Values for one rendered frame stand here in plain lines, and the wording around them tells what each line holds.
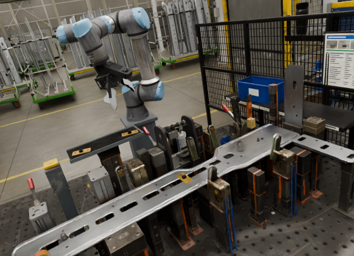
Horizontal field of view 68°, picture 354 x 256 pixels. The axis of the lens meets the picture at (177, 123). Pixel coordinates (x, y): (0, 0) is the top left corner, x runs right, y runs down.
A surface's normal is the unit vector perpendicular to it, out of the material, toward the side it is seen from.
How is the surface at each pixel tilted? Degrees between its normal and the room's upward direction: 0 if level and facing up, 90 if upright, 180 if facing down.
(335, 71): 90
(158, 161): 90
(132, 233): 0
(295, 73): 90
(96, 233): 0
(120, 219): 0
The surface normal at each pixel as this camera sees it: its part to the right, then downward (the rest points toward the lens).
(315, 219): -0.17, -0.91
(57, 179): 0.51, 0.26
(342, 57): -0.84, 0.33
